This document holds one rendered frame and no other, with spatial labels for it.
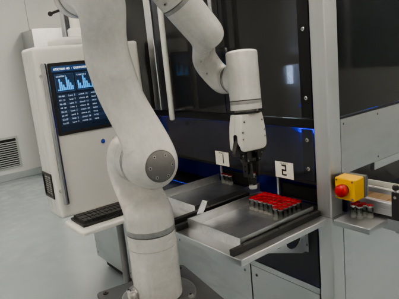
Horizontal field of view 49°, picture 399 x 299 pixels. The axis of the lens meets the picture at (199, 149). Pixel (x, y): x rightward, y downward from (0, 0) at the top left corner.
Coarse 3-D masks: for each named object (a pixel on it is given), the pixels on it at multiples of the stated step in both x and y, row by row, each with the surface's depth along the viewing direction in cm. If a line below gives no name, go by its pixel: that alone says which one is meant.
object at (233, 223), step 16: (224, 208) 158; (240, 208) 162; (192, 224) 147; (208, 224) 150; (224, 224) 149; (240, 224) 147; (256, 224) 146; (272, 224) 136; (224, 240) 134; (240, 240) 129
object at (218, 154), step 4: (216, 152) 186; (220, 152) 183; (224, 152) 181; (228, 152) 180; (216, 156) 186; (220, 156) 184; (224, 156) 182; (228, 156) 180; (216, 160) 187; (220, 160) 184; (224, 160) 182; (228, 160) 180; (220, 164) 185; (224, 164) 183; (228, 164) 181
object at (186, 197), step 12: (204, 180) 195; (216, 180) 200; (168, 192) 184; (180, 192) 188; (192, 192) 187; (204, 192) 186; (216, 192) 184; (228, 192) 182; (240, 192) 174; (252, 192) 178; (180, 204) 168; (192, 204) 172
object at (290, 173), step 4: (276, 164) 159; (280, 164) 158; (284, 164) 156; (288, 164) 155; (292, 164) 153; (276, 168) 160; (280, 168) 158; (284, 168) 157; (288, 168) 155; (292, 168) 154; (276, 172) 160; (280, 172) 158; (284, 172) 157; (288, 172) 156; (292, 172) 154; (280, 176) 159; (284, 176) 157; (288, 176) 156; (292, 176) 154
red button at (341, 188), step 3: (336, 186) 137; (339, 186) 136; (342, 186) 135; (345, 186) 136; (336, 189) 136; (339, 189) 136; (342, 189) 135; (345, 189) 135; (336, 192) 137; (339, 192) 136; (342, 192) 135; (345, 192) 135; (348, 192) 136; (339, 195) 136; (342, 195) 135; (345, 195) 135
